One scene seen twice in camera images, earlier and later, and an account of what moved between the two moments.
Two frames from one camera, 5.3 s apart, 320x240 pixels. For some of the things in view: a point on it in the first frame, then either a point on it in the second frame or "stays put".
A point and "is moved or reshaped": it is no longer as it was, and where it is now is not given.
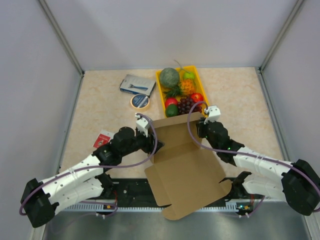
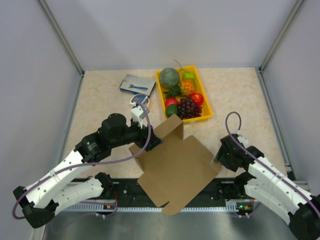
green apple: [188, 75] stays put
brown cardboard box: [184, 176] is moved or reshaped
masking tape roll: [140, 101] stays put
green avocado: [172, 110] stays put
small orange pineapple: [186, 87] stays put
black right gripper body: [203, 131] to [225, 157]
